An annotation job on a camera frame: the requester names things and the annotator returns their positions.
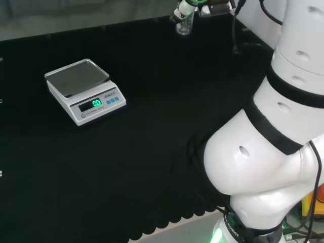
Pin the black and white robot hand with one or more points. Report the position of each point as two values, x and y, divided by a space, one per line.
183 10

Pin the clear glass beaker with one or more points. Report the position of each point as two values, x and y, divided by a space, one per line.
185 25

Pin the white electronic balance steel pan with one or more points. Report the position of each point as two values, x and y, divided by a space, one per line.
83 91

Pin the black bench cloth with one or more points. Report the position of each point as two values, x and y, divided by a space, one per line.
152 141

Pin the yellow stop button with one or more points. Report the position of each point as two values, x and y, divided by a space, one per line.
310 202

